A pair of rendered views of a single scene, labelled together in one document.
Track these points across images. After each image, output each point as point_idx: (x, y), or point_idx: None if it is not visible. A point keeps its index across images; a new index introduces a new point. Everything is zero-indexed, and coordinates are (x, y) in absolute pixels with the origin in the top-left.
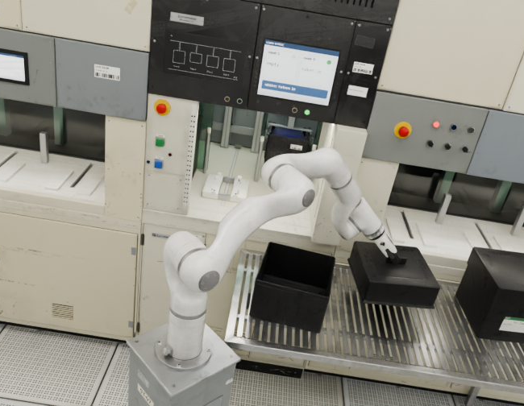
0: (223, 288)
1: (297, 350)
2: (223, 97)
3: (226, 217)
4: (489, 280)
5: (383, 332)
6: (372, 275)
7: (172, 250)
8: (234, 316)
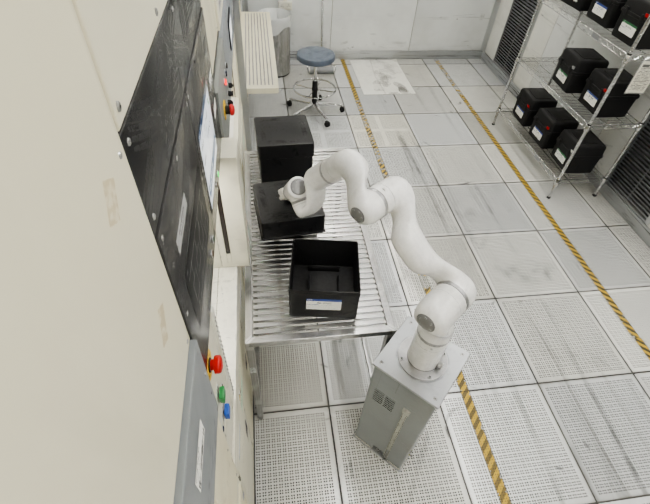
0: (245, 387)
1: (380, 280)
2: (211, 257)
3: (427, 256)
4: (300, 147)
5: (331, 230)
6: (315, 213)
7: (456, 314)
8: (361, 329)
